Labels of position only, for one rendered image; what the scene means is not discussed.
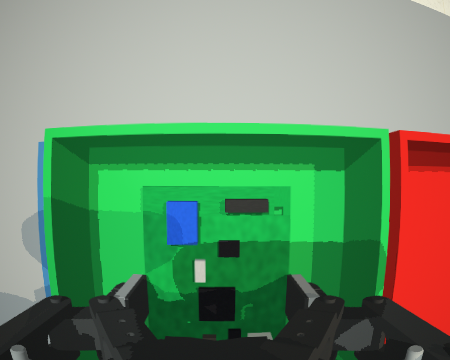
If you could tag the red bin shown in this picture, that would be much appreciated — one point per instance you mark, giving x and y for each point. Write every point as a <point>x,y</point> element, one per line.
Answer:
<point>418,253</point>

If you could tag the green circuit board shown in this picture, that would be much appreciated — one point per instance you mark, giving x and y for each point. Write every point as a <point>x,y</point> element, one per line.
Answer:
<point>216,260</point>

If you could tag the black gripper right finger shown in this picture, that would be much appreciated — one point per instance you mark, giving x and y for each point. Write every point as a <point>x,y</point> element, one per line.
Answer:
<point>309,334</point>

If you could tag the green bin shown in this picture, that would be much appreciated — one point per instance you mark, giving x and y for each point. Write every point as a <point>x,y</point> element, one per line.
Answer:
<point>93,178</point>

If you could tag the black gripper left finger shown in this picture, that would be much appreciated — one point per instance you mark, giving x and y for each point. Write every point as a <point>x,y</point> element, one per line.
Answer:
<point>122,332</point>

